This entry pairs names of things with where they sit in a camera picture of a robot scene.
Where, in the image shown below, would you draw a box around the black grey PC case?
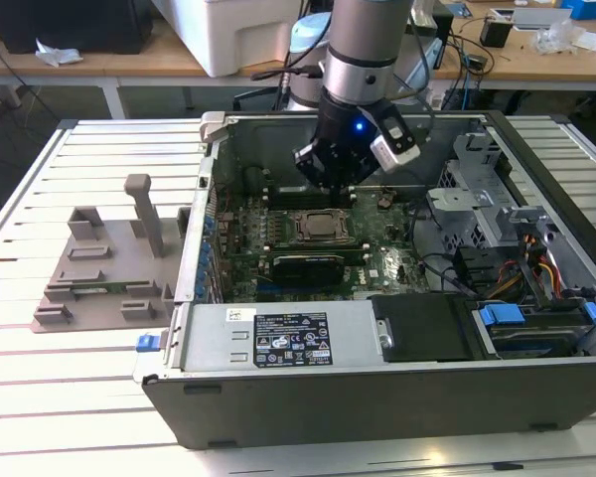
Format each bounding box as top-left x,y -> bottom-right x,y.
131,109 -> 596,451

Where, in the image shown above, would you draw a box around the silver power supply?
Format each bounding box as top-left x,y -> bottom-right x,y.
181,301 -> 386,373

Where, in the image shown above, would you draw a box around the blue cardboard box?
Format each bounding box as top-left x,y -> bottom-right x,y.
559,0 -> 596,21

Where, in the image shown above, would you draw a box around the green motherboard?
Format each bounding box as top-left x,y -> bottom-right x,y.
211,186 -> 428,304

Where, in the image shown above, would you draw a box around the red yellow wire bundle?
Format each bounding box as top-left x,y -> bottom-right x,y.
496,233 -> 563,299

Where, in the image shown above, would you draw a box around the wooden desk white legs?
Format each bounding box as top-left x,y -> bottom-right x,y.
0,19 -> 324,120

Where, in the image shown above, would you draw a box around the crumpled clear plastic bag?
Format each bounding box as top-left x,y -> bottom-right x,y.
529,20 -> 588,55

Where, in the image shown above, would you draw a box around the white plastic machine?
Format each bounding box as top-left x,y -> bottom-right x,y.
153,0 -> 332,79

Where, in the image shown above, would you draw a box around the large black box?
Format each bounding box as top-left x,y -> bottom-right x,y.
0,0 -> 154,55

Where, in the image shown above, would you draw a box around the black graphics card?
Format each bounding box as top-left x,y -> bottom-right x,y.
269,252 -> 348,288

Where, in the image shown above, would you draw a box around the wooden desk with clutter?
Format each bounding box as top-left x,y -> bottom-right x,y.
429,2 -> 596,95

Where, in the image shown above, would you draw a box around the black RAM slot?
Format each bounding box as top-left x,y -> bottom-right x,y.
265,240 -> 369,247
269,192 -> 355,199
269,200 -> 355,207
269,204 -> 355,211
265,248 -> 369,256
265,236 -> 369,242
265,244 -> 369,251
269,196 -> 355,203

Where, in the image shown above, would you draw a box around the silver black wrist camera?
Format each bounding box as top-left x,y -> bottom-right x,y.
369,114 -> 422,174

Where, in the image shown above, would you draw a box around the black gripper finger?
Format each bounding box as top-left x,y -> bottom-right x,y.
335,146 -> 379,206
291,141 -> 339,206

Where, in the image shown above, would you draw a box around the grey parts rack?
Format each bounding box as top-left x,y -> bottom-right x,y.
29,173 -> 195,335

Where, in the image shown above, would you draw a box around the small black box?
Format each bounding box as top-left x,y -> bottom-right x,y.
479,16 -> 512,50

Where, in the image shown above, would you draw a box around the flat grey white box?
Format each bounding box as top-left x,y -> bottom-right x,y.
510,6 -> 575,32

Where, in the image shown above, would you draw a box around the silver drive cage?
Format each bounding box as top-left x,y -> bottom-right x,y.
424,131 -> 562,299

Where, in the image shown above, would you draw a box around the hard disk in blue carrier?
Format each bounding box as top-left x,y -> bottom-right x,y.
471,300 -> 596,360

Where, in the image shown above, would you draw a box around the crumpled white paper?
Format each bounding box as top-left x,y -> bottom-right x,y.
33,37 -> 84,69

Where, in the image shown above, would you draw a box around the black camera cable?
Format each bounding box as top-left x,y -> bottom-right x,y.
406,14 -> 436,150

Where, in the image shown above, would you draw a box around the CPU socket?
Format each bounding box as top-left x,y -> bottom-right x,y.
295,209 -> 353,241

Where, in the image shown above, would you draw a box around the black internal cable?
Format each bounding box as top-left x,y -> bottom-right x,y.
407,196 -> 478,299

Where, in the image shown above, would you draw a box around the black drive bay cover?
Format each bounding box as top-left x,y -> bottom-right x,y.
370,293 -> 473,364

